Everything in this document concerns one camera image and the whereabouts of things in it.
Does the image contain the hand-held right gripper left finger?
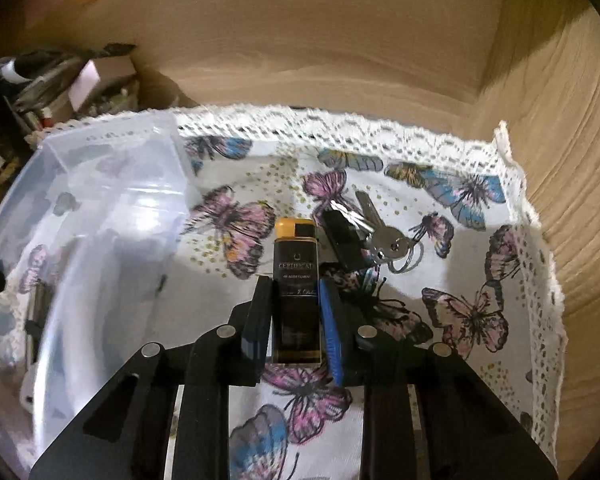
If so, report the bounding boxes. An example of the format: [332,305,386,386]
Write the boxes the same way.
[29,276,274,480]

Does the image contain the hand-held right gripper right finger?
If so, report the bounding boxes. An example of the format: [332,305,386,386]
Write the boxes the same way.
[319,284,559,480]

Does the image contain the dark bottle with orange cap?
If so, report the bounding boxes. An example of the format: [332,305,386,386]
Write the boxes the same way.
[272,217,324,366]

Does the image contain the clear plastic container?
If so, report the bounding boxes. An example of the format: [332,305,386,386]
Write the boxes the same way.
[0,110,202,463]

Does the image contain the butterfly print lace tablecloth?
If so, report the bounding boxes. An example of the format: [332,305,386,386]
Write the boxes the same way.
[0,104,567,480]

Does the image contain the small white object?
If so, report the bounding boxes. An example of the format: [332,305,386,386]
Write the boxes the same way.
[19,367,47,412]

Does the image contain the stack of books and magazines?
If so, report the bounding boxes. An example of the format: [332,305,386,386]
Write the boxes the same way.
[0,44,143,128]

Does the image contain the white paper card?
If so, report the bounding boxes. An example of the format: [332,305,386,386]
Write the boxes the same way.
[69,56,137,112]

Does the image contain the silver keys on ring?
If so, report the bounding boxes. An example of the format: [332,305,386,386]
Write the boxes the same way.
[354,189,427,274]

